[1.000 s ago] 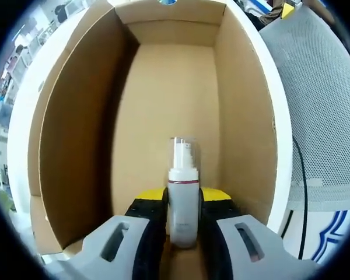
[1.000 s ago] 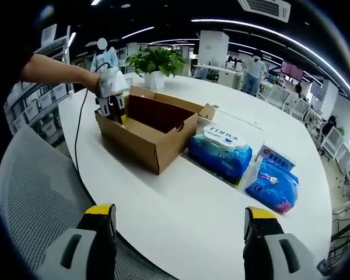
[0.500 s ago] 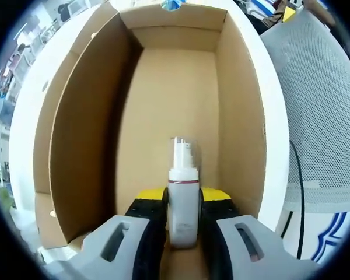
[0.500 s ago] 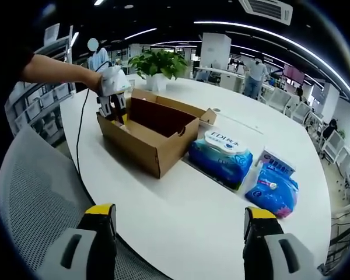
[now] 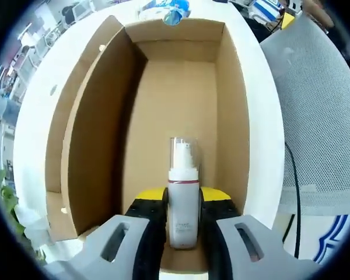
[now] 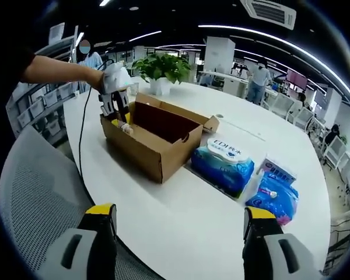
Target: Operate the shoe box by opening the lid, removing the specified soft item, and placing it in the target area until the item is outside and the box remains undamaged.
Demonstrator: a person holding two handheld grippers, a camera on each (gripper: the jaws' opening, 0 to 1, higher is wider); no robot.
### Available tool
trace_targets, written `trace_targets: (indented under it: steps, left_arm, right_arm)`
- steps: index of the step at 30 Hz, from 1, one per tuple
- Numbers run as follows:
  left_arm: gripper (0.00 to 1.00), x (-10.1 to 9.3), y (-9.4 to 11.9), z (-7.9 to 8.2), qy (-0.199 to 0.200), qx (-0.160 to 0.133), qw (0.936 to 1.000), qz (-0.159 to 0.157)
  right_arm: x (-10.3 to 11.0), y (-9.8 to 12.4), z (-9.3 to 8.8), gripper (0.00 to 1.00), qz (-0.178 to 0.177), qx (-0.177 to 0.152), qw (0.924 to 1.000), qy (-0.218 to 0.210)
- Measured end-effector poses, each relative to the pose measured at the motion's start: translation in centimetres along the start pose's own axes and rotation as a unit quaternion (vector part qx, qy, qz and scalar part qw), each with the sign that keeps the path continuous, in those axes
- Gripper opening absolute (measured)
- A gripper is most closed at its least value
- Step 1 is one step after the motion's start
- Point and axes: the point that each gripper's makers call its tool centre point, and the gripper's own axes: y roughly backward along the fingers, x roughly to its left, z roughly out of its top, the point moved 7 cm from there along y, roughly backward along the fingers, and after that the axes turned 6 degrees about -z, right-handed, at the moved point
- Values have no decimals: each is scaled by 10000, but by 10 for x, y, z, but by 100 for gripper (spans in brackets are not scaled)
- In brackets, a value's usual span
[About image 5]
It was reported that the potted green plant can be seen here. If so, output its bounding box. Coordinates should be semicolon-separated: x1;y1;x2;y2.
0;167;47;267

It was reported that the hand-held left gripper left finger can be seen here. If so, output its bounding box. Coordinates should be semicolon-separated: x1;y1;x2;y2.
78;187;168;280

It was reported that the brown cardboard shoe box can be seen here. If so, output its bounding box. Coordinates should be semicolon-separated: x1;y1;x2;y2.
44;13;252;272

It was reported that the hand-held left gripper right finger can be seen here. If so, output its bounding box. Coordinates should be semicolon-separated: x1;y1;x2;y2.
198;186;290;280

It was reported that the grey mesh office chair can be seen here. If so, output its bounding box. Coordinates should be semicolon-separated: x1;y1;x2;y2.
258;13;350;217

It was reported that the white blue soft wipes pack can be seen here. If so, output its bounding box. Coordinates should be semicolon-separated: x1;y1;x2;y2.
138;0;193;26

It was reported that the black cable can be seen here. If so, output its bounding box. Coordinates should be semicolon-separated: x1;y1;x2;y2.
281;142;303;260

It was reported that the white pump bottle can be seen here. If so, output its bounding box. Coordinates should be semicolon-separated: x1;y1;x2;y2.
166;136;201;251

